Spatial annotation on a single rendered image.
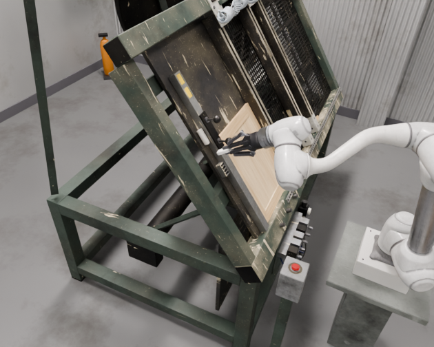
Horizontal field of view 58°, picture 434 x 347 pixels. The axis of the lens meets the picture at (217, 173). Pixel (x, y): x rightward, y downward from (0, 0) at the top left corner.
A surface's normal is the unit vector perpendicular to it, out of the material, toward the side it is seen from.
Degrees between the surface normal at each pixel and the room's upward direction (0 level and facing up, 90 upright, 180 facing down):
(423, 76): 90
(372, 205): 0
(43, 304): 0
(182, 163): 90
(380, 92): 90
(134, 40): 56
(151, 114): 90
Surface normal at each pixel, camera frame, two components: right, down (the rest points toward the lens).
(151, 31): 0.77, -0.20
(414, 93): -0.45, 0.55
